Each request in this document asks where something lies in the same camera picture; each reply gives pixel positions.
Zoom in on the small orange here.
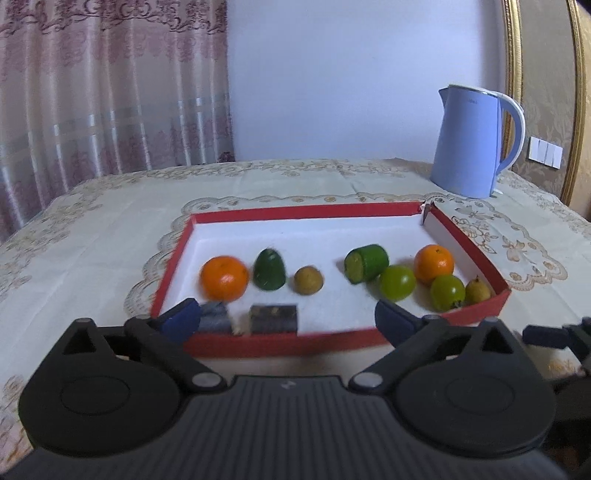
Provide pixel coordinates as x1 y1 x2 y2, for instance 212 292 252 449
200 256 249 303

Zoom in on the dark green cucumber tip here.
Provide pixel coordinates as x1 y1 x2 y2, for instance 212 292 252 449
252 248 286 291

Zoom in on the red shallow cardboard tray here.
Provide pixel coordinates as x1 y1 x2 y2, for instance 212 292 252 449
150 200 512 360

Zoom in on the yellow longan with stem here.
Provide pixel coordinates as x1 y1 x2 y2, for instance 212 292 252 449
465 276 492 305

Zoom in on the light blue electric kettle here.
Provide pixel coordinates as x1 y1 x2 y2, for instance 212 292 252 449
429 84 526 199

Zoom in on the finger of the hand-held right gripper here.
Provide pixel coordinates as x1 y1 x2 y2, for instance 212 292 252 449
523 318 591 372

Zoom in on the green tomato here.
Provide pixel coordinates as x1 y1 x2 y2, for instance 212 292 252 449
379 265 417 302
430 274 465 311

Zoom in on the small round yellow fruit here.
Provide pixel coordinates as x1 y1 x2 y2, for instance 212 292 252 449
294 266 325 296

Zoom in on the large orange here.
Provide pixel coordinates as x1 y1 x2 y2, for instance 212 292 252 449
414 245 455 286

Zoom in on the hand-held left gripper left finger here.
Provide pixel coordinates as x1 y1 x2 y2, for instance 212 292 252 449
53 298 227 394

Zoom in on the white wall switch panel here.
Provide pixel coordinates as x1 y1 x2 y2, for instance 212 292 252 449
529 135 564 168

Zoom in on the dark eggplant piece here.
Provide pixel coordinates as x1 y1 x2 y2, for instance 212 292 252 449
198 301 244 334
249 304 298 334

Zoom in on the gold wall trim strip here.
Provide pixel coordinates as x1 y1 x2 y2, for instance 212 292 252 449
501 0 523 160
560 0 588 206

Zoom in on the pink patterned curtain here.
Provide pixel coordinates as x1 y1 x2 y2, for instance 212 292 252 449
0 0 235 243

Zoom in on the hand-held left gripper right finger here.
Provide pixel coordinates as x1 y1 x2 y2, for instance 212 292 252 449
348 300 525 394

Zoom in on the green cucumber chunk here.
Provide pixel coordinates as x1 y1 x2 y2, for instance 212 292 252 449
344 244 389 284

